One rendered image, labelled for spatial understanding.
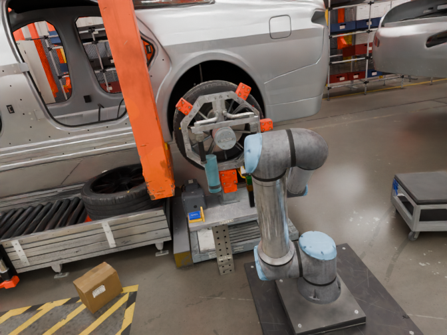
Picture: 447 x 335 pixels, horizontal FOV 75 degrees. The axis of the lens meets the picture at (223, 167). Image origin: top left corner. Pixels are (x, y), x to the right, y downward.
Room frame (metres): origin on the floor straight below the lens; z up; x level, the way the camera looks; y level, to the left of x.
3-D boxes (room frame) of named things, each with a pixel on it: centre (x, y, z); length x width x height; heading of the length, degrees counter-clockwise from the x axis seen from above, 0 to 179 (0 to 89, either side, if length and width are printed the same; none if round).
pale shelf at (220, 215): (1.57, 0.05, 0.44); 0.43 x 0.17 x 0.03; 97
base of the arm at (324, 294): (0.99, -0.35, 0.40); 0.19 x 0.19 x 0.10
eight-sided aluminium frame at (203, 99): (1.96, -0.02, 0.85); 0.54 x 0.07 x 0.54; 97
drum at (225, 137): (1.88, -0.03, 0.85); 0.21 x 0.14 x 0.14; 7
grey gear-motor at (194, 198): (2.13, 0.28, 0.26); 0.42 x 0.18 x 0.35; 7
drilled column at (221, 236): (1.57, 0.08, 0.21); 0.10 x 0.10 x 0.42; 7
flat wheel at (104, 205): (2.22, 0.84, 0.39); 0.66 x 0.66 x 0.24
